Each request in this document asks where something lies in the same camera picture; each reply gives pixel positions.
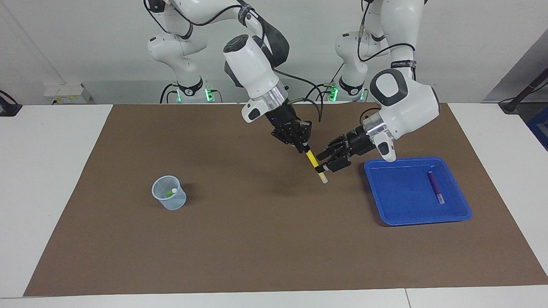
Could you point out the black stand pole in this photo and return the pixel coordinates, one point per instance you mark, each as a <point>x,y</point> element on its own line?
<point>511,105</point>

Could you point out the translucent plastic cup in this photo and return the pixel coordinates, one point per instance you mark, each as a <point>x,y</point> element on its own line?
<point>173,204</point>

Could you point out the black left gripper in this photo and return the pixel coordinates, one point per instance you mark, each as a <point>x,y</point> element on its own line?
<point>359,143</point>

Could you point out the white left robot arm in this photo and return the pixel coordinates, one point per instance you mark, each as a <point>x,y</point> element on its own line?
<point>406,102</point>

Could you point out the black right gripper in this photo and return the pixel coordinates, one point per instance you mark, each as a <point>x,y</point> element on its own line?
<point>291,126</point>

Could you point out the brown table mat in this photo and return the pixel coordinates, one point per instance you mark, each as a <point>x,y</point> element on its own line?
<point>274,239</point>

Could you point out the green pen white cap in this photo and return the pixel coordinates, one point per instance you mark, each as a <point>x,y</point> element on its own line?
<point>171,193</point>

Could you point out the black clamp mount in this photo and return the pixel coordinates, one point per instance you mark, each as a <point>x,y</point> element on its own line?
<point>8,109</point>

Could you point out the blue plastic tray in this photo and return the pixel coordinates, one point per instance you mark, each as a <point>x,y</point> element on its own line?
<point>402,196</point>

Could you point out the purple pen white cap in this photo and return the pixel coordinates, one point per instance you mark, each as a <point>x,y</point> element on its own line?
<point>436,188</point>

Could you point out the yellow pen white cap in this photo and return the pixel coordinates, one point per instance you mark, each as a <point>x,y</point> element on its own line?
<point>313,160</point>

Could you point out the white power strip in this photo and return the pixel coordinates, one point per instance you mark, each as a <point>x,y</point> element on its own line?
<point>64,92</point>

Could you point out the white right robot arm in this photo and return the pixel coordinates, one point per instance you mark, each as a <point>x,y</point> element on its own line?
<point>252,68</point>

